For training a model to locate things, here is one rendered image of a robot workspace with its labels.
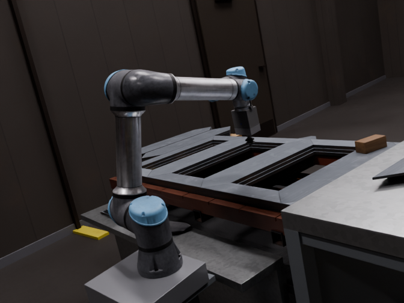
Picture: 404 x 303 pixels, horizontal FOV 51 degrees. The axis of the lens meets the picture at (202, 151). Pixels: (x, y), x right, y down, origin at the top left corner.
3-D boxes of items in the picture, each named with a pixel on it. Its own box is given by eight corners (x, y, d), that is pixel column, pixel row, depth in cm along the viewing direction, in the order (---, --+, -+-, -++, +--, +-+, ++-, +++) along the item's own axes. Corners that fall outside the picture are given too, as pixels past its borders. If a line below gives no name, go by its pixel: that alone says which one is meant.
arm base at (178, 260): (156, 284, 132) (149, 256, 129) (129, 269, 143) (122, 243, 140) (192, 261, 142) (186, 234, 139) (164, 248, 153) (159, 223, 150)
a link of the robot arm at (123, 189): (125, 238, 140) (121, 68, 131) (105, 225, 151) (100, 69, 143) (157, 230, 147) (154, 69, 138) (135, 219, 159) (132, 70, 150)
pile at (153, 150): (206, 133, 337) (205, 125, 335) (241, 134, 305) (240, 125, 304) (118, 164, 291) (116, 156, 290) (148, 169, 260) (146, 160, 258)
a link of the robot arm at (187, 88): (139, 67, 122) (261, 73, 152) (122, 68, 131) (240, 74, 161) (139, 108, 124) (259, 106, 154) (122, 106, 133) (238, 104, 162)
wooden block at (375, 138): (376, 145, 189) (375, 134, 188) (387, 146, 183) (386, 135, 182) (355, 152, 184) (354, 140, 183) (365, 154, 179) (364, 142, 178)
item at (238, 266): (113, 206, 250) (112, 201, 249) (284, 264, 147) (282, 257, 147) (82, 219, 238) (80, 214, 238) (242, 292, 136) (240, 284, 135)
